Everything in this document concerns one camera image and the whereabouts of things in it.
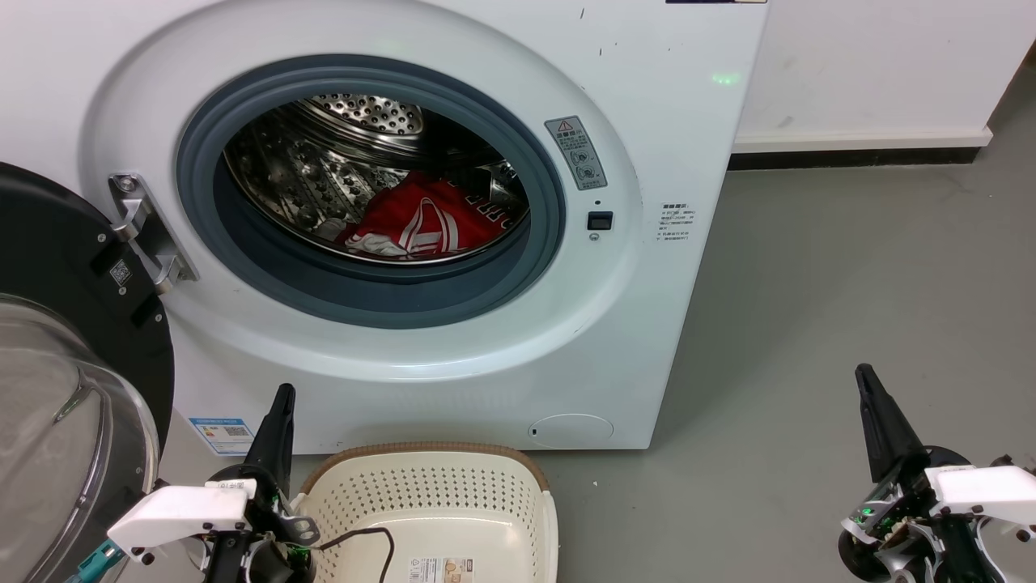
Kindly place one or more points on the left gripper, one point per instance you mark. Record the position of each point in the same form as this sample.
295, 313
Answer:
275, 559

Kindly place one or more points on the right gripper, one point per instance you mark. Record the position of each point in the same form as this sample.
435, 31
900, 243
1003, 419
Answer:
890, 536

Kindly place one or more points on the red printed shirt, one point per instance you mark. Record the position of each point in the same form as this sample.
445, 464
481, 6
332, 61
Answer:
405, 212

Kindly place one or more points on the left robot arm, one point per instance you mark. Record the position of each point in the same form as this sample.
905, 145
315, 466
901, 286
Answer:
97, 563

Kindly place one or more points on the cream perforated laundry basket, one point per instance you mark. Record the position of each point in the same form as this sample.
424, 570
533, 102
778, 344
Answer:
453, 502

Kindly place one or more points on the printed paper product label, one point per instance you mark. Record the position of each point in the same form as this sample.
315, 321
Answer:
441, 570

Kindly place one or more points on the stainless steel washing machine drum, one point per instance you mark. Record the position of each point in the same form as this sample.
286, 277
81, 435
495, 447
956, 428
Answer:
303, 178

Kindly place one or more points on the washing machine door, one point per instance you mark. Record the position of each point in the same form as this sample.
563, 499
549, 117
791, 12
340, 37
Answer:
48, 243

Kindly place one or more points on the blue energy label sticker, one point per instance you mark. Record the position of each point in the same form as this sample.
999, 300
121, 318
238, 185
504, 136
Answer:
221, 436

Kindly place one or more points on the grey rubber door gasket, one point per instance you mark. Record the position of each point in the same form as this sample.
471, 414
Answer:
364, 293

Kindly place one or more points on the QR code door sticker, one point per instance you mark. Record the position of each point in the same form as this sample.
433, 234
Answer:
121, 272

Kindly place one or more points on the chrome door hinge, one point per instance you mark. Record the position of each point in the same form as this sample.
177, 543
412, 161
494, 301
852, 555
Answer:
146, 220

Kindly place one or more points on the white front-load washing machine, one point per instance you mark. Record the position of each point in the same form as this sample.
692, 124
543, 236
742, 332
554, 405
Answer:
647, 324

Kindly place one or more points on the round drain filter cover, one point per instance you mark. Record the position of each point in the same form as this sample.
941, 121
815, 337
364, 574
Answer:
571, 431

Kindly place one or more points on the small text label sticker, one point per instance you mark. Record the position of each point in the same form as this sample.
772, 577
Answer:
676, 223

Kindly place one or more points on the black door latch socket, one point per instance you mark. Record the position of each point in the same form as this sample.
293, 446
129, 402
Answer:
600, 220

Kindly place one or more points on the grey warning sticker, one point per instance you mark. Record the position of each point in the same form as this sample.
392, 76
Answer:
575, 152

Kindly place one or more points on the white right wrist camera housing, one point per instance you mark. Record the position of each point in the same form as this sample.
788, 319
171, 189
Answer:
979, 490

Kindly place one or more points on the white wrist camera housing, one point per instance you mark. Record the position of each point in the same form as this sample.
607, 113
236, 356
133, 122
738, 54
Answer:
979, 490
178, 510

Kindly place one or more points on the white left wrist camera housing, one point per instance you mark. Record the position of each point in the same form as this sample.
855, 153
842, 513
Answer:
178, 510

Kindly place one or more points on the white wall baseboard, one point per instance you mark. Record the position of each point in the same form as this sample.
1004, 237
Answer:
858, 139

